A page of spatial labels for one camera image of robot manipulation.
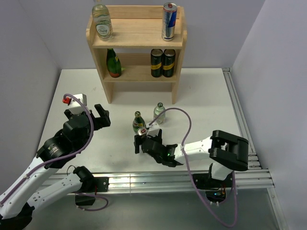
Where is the Red Bull can front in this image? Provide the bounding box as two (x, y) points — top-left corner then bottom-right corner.
(137, 127), (149, 136)

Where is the red bull can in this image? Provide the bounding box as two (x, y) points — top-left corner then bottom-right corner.
(137, 127), (149, 136)
(162, 2), (177, 41)

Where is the green perrier bottle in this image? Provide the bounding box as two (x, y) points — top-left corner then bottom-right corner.
(106, 48), (122, 78)
(132, 111), (145, 134)

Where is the clear bottle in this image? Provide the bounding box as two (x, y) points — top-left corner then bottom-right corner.
(92, 0), (113, 41)
(153, 102), (165, 125)

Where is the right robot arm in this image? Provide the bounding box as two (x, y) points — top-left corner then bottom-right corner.
(134, 129), (249, 187)

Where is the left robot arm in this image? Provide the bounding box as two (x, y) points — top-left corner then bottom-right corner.
(0, 104), (111, 230)

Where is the wooden two-tier shelf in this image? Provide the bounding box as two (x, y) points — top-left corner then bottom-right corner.
(86, 5), (188, 103)

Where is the left black yellow can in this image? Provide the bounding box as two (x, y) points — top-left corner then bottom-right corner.
(151, 49), (163, 78)

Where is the black yellow can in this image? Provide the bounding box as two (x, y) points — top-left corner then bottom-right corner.
(151, 49), (163, 78)
(162, 49), (176, 78)

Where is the right black yellow can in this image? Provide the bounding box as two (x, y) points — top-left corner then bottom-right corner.
(162, 49), (176, 78)

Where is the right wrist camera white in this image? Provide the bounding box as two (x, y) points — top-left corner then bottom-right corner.
(146, 122), (160, 137)

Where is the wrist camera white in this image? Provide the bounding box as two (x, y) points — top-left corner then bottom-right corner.
(62, 93), (87, 115)
(146, 122), (160, 137)

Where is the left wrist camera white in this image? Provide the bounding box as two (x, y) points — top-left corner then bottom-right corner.
(62, 93), (87, 115)

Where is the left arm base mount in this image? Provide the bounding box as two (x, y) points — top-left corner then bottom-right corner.
(75, 177), (109, 211)

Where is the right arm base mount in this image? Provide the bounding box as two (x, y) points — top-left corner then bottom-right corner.
(192, 173), (233, 203)

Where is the aluminium right rail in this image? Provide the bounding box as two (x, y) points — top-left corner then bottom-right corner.
(222, 68), (262, 170)

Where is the aluminium rail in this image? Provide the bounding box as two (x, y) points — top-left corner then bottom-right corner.
(222, 68), (262, 170)
(43, 169), (275, 196)

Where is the aluminium front rail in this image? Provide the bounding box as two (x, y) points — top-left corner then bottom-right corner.
(43, 169), (275, 196)

